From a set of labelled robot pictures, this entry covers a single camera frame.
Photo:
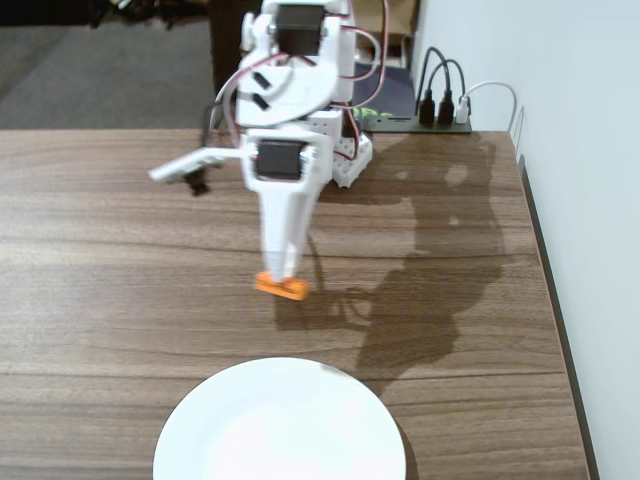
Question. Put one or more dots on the black power strip with plugs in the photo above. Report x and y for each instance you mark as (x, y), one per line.
(400, 95)

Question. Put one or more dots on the white round plate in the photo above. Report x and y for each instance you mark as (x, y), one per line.
(280, 425)

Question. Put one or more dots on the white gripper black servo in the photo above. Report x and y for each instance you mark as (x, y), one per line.
(281, 210)

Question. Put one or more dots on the dark wooden cabinet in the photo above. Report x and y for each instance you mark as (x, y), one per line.
(225, 30)

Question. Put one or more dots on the black chair base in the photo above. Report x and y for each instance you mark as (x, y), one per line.
(150, 7)

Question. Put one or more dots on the orange lego block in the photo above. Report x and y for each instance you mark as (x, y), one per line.
(290, 289)

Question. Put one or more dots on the wrist camera on white bracket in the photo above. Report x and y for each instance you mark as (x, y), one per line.
(185, 165)

